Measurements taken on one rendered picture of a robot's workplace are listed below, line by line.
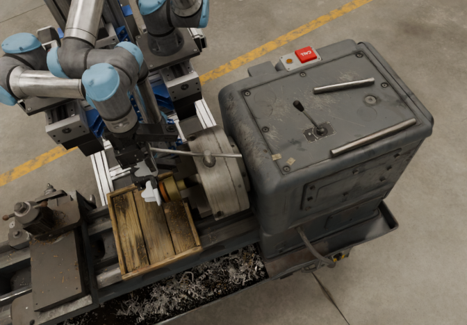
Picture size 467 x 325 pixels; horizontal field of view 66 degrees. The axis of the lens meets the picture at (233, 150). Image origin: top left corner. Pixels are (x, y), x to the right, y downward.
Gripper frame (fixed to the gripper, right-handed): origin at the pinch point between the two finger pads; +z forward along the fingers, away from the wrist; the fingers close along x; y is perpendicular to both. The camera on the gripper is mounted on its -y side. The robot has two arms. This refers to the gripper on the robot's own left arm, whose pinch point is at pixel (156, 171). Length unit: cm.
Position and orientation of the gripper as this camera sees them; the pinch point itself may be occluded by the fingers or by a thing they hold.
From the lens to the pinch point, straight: 105.6
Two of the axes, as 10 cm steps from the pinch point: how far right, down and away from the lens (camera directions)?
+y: -9.3, 3.4, -1.1
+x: 3.2, 6.7, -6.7
